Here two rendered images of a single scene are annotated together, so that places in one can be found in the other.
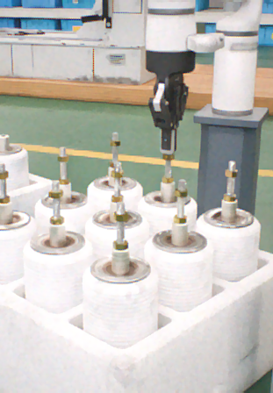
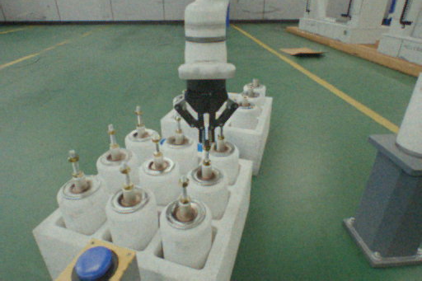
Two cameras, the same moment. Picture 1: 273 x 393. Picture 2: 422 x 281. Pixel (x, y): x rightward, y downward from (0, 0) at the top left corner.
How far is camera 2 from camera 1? 92 cm
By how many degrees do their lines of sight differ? 59
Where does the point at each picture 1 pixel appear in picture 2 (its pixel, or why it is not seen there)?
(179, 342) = (72, 248)
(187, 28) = (194, 54)
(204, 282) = (118, 234)
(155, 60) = not seen: hidden behind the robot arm
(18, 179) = (241, 123)
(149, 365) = (50, 242)
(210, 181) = (366, 193)
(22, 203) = (233, 136)
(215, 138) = (379, 162)
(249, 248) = (171, 244)
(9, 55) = not seen: outside the picture
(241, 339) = not seen: outside the picture
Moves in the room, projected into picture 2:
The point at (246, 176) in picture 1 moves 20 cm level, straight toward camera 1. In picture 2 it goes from (394, 210) to (316, 227)
